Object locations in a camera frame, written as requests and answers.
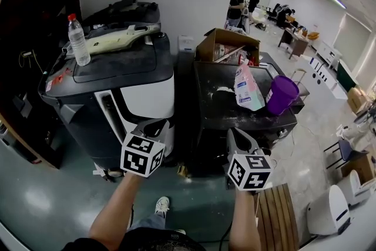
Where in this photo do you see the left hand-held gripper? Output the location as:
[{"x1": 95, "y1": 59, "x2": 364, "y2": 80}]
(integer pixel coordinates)
[{"x1": 120, "y1": 118, "x2": 175, "y2": 179}]

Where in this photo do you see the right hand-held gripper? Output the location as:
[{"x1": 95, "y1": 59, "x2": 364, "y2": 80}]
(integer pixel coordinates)
[{"x1": 224, "y1": 126, "x2": 273, "y2": 195}]

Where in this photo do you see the person's left forearm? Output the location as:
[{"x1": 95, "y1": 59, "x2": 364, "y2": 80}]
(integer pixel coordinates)
[{"x1": 89, "y1": 172, "x2": 143, "y2": 245}]

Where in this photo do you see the person's right forearm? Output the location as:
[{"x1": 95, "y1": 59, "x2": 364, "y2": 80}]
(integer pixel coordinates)
[{"x1": 228, "y1": 189, "x2": 261, "y2": 251}]

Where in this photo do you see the pink detergent bag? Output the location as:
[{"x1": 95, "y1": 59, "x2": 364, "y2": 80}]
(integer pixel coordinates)
[{"x1": 234, "y1": 63, "x2": 266, "y2": 112}]

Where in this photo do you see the black front-load washing machine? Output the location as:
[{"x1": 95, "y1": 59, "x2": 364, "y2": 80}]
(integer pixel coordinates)
[{"x1": 193, "y1": 60, "x2": 298, "y2": 179}]

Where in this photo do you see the black white top-load washing machine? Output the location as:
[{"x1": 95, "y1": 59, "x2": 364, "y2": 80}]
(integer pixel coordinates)
[{"x1": 38, "y1": 1, "x2": 177, "y2": 170}]

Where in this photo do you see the purple bucket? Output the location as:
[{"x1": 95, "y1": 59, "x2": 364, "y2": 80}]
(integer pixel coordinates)
[{"x1": 266, "y1": 75, "x2": 301, "y2": 116}]

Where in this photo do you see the person's left shoe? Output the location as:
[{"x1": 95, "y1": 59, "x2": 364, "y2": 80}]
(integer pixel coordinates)
[{"x1": 155, "y1": 196, "x2": 171, "y2": 220}]

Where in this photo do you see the wooden slat platform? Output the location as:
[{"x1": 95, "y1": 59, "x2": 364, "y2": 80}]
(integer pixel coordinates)
[{"x1": 254, "y1": 182, "x2": 301, "y2": 251}]

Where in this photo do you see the white and blue box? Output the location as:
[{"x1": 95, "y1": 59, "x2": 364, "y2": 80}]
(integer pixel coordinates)
[{"x1": 177, "y1": 35, "x2": 196, "y2": 53}]

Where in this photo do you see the open cardboard box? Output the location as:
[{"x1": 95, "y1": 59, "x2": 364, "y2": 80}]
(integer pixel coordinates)
[{"x1": 195, "y1": 28, "x2": 261, "y2": 66}]

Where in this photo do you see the cream plastic housing part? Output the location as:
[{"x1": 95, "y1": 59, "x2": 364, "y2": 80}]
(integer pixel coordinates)
[{"x1": 83, "y1": 22, "x2": 162, "y2": 55}]

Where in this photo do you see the dark grey chair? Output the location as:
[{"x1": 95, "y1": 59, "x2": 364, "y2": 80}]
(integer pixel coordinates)
[{"x1": 324, "y1": 138, "x2": 371, "y2": 172}]

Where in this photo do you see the white bathtub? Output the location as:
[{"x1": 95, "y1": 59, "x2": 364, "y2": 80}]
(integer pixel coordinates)
[{"x1": 299, "y1": 55, "x2": 349, "y2": 101}]

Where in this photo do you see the white toilet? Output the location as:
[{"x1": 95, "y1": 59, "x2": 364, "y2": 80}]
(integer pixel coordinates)
[
  {"x1": 340, "y1": 169, "x2": 376, "y2": 207},
  {"x1": 307, "y1": 184, "x2": 352, "y2": 237}
]

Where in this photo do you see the person's black t-shirt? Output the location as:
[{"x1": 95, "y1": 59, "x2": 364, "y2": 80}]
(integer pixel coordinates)
[{"x1": 63, "y1": 229, "x2": 206, "y2": 251}]

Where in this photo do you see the clear plastic bottle red cap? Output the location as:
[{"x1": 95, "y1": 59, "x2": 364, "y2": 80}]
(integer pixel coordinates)
[{"x1": 67, "y1": 14, "x2": 92, "y2": 67}]

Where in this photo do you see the wooden desk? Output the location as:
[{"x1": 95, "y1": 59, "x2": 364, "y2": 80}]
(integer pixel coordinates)
[{"x1": 277, "y1": 28, "x2": 313, "y2": 61}]

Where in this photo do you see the brown carton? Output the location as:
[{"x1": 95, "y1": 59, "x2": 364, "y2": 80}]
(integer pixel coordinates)
[{"x1": 340, "y1": 152, "x2": 376, "y2": 183}]

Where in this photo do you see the dark low cabinet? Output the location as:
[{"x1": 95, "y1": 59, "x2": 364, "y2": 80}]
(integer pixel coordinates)
[{"x1": 0, "y1": 114, "x2": 63, "y2": 170}]

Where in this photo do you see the green bathtub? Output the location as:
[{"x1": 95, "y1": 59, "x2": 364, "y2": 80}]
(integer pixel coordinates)
[{"x1": 336, "y1": 59, "x2": 358, "y2": 93}]

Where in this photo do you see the plain cardboard box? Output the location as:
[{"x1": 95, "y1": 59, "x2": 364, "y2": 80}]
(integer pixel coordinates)
[{"x1": 347, "y1": 86, "x2": 368, "y2": 114}]

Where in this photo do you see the white cabinet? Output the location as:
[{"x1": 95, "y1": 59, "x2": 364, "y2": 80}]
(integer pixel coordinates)
[{"x1": 315, "y1": 40, "x2": 343, "y2": 70}]

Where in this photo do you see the ceiling strip light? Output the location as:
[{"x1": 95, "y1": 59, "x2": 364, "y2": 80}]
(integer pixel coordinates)
[{"x1": 327, "y1": 0, "x2": 348, "y2": 10}]

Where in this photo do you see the thin white cable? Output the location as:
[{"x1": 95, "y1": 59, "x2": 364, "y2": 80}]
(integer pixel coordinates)
[{"x1": 273, "y1": 126, "x2": 298, "y2": 163}]

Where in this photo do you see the beige looped handle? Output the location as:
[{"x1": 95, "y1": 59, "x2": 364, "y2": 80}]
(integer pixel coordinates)
[{"x1": 290, "y1": 68, "x2": 308, "y2": 87}]

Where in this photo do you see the yellow cable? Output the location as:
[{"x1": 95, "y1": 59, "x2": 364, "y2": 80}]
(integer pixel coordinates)
[{"x1": 19, "y1": 49, "x2": 45, "y2": 75}]

